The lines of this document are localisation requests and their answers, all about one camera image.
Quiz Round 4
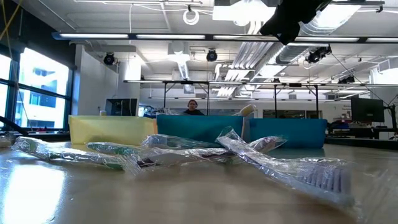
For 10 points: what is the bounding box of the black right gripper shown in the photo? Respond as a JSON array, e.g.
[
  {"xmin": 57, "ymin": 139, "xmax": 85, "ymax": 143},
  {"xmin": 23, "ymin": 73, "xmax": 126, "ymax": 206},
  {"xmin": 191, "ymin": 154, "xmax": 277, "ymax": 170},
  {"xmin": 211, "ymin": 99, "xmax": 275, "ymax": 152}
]
[{"xmin": 259, "ymin": 0, "xmax": 332, "ymax": 46}]

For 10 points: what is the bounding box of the purple white toothbrush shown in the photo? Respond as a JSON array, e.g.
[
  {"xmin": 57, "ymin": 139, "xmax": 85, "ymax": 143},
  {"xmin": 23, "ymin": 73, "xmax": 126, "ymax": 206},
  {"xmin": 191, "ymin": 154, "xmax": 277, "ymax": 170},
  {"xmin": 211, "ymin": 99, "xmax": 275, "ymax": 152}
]
[{"xmin": 216, "ymin": 126, "xmax": 356, "ymax": 208}]

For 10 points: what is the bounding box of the black ceiling track light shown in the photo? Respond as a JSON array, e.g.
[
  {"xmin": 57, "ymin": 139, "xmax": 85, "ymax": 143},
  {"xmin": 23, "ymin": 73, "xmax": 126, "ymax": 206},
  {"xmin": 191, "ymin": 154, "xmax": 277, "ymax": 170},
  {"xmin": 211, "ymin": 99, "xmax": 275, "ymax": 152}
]
[{"xmin": 305, "ymin": 45, "xmax": 333, "ymax": 64}]

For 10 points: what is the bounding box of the white ceiling pipe bundle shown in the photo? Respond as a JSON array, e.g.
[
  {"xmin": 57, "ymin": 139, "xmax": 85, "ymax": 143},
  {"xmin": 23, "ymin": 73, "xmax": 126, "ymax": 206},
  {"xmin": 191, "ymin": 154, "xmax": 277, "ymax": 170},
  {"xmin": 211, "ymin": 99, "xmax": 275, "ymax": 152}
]
[{"xmin": 214, "ymin": 18, "xmax": 289, "ymax": 98}]

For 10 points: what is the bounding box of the large blue plastic bin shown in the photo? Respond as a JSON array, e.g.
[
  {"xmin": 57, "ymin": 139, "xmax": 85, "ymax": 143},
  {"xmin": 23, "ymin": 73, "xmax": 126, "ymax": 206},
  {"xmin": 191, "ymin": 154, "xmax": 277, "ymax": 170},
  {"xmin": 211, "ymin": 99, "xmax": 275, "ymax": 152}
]
[{"xmin": 248, "ymin": 118, "xmax": 328, "ymax": 149}]

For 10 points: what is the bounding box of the black computer monitor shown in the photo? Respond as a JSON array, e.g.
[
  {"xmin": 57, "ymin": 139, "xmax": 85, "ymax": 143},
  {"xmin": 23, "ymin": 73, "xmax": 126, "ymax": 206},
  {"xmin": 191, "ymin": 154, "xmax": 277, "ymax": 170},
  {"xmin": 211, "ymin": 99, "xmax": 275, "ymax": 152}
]
[
  {"xmin": 104, "ymin": 98, "xmax": 138, "ymax": 117},
  {"xmin": 350, "ymin": 97, "xmax": 386, "ymax": 123}
]

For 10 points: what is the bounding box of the person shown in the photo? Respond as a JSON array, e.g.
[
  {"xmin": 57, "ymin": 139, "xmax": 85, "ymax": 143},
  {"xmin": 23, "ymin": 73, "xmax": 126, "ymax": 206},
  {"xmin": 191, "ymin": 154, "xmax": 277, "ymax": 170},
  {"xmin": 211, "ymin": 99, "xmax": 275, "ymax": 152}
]
[{"xmin": 183, "ymin": 99, "xmax": 205, "ymax": 116}]

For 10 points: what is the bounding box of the small teal plastic bin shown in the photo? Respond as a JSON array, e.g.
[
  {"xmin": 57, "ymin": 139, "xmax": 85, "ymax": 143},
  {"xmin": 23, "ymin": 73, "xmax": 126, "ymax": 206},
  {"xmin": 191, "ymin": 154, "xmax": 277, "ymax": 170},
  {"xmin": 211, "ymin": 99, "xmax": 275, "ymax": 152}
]
[{"xmin": 156, "ymin": 114, "xmax": 244, "ymax": 149}]

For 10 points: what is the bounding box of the long ceiling light bar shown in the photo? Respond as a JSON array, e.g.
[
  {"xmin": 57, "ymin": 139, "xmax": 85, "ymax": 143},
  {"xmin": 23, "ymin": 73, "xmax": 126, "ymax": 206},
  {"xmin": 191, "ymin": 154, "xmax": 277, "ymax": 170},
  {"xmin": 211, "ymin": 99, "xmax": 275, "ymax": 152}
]
[
  {"xmin": 52, "ymin": 31, "xmax": 398, "ymax": 44},
  {"xmin": 123, "ymin": 79, "xmax": 398, "ymax": 88}
]

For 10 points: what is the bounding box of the yellow plastic bin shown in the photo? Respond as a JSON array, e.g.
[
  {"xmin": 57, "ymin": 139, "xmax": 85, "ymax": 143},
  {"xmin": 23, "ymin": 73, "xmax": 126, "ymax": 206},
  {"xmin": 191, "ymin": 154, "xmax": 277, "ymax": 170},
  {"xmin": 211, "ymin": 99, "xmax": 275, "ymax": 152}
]
[{"xmin": 68, "ymin": 114, "xmax": 158, "ymax": 146}]

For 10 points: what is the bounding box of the silver ventilation duct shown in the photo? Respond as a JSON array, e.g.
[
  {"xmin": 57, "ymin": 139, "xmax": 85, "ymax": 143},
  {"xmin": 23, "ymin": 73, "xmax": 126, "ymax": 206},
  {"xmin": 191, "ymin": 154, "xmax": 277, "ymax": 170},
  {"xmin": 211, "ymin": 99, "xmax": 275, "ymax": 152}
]
[{"xmin": 275, "ymin": 2, "xmax": 363, "ymax": 65}]

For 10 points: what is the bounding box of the black workstation frame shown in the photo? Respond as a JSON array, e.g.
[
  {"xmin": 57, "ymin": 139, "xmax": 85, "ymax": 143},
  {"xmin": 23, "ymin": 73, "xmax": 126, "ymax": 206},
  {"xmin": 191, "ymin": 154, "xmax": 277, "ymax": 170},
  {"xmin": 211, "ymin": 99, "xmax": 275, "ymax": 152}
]
[
  {"xmin": 162, "ymin": 80, "xmax": 210, "ymax": 117},
  {"xmin": 273, "ymin": 82, "xmax": 320, "ymax": 117}
]

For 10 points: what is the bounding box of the white cable ring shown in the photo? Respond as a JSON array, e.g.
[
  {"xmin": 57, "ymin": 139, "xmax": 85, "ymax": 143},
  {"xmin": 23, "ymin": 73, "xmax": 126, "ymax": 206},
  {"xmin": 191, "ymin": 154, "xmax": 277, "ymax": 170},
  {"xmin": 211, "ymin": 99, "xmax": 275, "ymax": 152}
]
[{"xmin": 182, "ymin": 8, "xmax": 200, "ymax": 26}]

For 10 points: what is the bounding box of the white ventilation duct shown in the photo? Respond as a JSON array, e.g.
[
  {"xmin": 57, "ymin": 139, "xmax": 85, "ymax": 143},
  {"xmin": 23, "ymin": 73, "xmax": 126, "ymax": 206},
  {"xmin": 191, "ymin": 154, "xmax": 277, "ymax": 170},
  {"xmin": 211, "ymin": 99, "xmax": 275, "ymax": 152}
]
[{"xmin": 169, "ymin": 42, "xmax": 191, "ymax": 81}]

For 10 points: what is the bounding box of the yellow cable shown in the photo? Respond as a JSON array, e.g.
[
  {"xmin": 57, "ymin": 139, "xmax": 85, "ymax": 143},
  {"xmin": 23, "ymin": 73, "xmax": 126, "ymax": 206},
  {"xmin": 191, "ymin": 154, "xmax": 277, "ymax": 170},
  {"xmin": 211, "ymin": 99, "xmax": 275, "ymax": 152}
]
[{"xmin": 0, "ymin": 0, "xmax": 30, "ymax": 125}]

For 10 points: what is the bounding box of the dark window frame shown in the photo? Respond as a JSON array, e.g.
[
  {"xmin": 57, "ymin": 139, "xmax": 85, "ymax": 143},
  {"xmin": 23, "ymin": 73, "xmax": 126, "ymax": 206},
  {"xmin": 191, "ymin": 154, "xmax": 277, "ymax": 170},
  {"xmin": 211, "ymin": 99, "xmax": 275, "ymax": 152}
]
[{"xmin": 0, "ymin": 43, "xmax": 74, "ymax": 128}]

